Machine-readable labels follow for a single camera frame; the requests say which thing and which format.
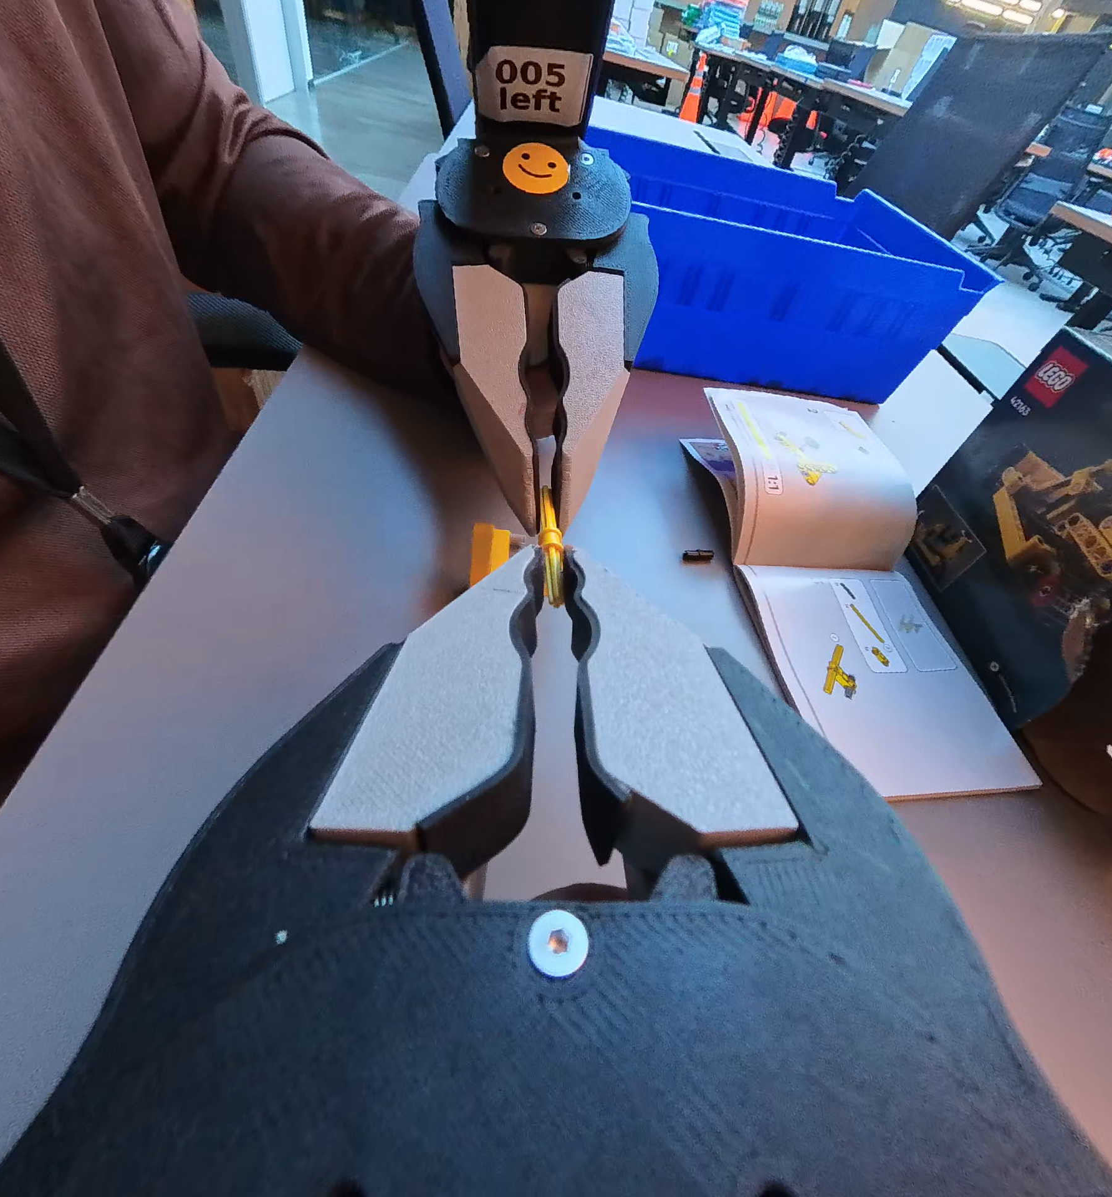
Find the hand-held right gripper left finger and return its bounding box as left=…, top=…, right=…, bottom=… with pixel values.
left=308, top=547, right=540, bottom=879

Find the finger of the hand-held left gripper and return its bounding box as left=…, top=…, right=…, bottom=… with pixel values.
left=553, top=271, right=632, bottom=529
left=449, top=264, right=547, bottom=536

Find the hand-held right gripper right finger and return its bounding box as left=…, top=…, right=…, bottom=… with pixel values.
left=564, top=551, right=803, bottom=897

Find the yellow lego axle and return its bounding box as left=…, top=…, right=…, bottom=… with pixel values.
left=536, top=485, right=575, bottom=610

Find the yellow lego beam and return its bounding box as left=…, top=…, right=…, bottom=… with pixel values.
left=470, top=522, right=521, bottom=588

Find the open lego instruction booklet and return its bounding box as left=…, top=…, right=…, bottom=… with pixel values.
left=704, top=387, right=1044, bottom=803

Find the black lego set box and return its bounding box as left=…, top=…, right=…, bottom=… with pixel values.
left=904, top=323, right=1112, bottom=820

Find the folded paper leaflet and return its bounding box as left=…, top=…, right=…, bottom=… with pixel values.
left=680, top=437, right=740, bottom=494

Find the blue plastic bin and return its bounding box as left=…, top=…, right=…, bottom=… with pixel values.
left=582, top=126, right=1004, bottom=406

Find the black chair armrest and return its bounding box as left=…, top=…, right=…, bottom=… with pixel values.
left=186, top=293, right=306, bottom=373

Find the long cluttered office desk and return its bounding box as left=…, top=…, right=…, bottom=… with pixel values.
left=702, top=37, right=915, bottom=172

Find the black desk partition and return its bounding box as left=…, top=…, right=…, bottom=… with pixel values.
left=843, top=28, right=1112, bottom=244

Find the person's torso in brown sweater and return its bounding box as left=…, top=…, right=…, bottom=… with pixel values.
left=0, top=0, right=267, bottom=866

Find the black office chair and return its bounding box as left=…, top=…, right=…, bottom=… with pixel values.
left=972, top=104, right=1112, bottom=282

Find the wooden office desk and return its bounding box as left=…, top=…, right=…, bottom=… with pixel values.
left=1050, top=199, right=1112, bottom=330

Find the black strap with buckle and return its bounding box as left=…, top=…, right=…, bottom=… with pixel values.
left=0, top=271, right=175, bottom=590

